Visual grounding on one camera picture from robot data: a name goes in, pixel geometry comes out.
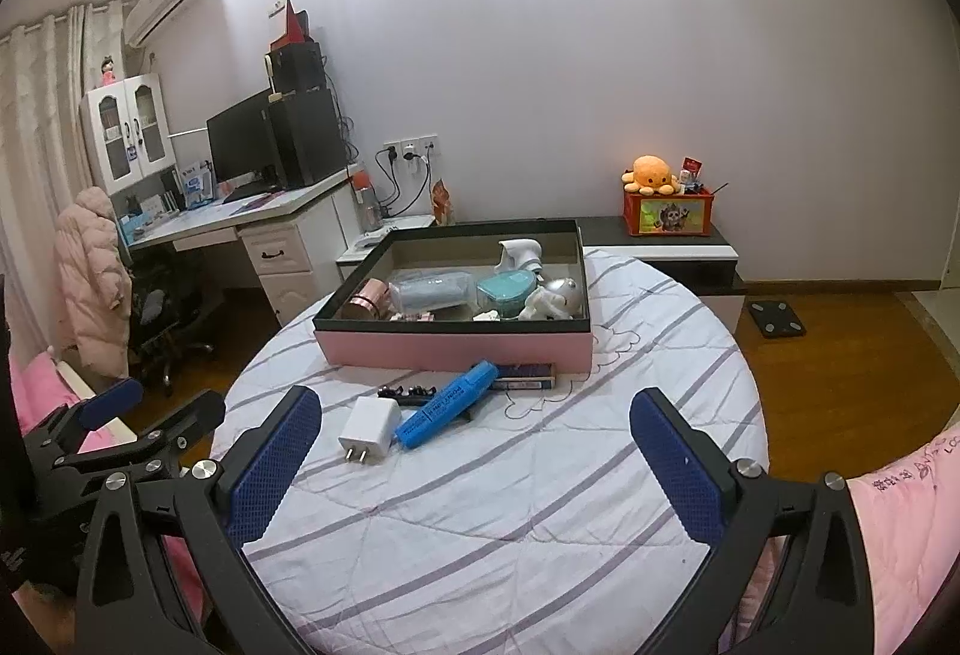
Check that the red storage box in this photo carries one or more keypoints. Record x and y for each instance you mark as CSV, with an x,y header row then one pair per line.
x,y
667,216

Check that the pink quilt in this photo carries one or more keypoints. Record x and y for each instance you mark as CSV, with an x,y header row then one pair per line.
x,y
900,512

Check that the white wall socket strip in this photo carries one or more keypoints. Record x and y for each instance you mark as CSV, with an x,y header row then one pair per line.
x,y
411,146

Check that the pink desk mat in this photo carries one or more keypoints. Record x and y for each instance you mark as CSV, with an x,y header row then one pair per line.
x,y
255,196

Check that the black bathroom scale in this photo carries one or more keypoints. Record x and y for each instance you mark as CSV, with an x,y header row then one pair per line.
x,y
776,317

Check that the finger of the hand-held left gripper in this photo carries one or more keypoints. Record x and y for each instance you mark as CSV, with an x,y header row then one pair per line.
x,y
112,400
191,411

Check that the dark flat box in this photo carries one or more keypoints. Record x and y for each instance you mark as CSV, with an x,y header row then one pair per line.
x,y
525,376

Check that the black speaker box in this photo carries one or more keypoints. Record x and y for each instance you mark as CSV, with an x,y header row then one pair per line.
x,y
300,68

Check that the black computer monitor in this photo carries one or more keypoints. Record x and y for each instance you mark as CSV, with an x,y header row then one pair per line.
x,y
240,137

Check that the blue white box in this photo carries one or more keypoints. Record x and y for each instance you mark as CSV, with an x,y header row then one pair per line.
x,y
197,184

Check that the bottle with orange lid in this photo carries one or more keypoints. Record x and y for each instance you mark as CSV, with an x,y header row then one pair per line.
x,y
366,205

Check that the red triangular item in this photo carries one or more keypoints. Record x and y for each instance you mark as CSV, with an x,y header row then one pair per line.
x,y
294,28

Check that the black office chair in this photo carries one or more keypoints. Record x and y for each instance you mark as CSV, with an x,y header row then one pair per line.
x,y
161,310

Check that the white side table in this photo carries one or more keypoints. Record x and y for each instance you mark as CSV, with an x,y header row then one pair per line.
x,y
352,256

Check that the pink bed sheet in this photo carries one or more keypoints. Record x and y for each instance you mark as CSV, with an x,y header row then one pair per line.
x,y
45,385

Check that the pink puffer coat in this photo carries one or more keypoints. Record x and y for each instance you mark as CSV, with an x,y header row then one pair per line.
x,y
90,280

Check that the small doll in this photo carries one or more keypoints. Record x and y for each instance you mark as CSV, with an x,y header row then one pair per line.
x,y
109,71

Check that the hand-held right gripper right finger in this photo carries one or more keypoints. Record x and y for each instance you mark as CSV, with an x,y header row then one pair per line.
x,y
679,467

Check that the clear plastic case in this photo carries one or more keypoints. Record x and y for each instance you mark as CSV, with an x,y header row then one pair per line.
x,y
431,291

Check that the pink box with black rim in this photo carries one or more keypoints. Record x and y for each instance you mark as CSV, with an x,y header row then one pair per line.
x,y
450,347

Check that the white round vented device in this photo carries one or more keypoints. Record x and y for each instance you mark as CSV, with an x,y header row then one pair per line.
x,y
517,253

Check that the black hair clip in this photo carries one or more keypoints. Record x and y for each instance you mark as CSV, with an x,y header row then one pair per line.
x,y
405,394

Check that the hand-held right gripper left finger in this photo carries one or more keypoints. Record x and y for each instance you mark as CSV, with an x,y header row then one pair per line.
x,y
274,467

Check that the black white low cabinet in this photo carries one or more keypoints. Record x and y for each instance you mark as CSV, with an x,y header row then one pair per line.
x,y
697,257

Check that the cream curtain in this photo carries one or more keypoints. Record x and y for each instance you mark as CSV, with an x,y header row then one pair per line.
x,y
37,137

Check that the black computer tower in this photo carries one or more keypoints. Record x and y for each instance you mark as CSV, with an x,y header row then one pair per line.
x,y
307,137

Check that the teal container with clear lid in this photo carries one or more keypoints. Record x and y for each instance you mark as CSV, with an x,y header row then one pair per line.
x,y
506,295

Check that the red white small packet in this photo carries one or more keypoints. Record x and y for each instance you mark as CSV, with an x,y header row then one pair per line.
x,y
691,169

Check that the white desk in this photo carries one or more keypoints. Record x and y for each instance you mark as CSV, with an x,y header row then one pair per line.
x,y
285,250

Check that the silver ball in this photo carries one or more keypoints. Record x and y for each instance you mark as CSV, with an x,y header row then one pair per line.
x,y
568,291

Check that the orange snack bag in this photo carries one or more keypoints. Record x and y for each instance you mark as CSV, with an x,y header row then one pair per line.
x,y
442,201

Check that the white figurine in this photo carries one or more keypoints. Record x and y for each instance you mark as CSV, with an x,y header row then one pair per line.
x,y
540,304

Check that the orange octopus plush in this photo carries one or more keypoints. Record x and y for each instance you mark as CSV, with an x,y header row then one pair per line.
x,y
649,172

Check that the white hutch cabinet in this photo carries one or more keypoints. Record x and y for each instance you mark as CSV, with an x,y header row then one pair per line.
x,y
127,130

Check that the white plug charger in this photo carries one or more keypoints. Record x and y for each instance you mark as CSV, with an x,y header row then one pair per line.
x,y
367,430

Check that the rose gold tape roll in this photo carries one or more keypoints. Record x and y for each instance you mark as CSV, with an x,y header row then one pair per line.
x,y
367,298

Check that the blue marker pen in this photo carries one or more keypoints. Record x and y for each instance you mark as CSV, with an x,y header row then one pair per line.
x,y
442,407

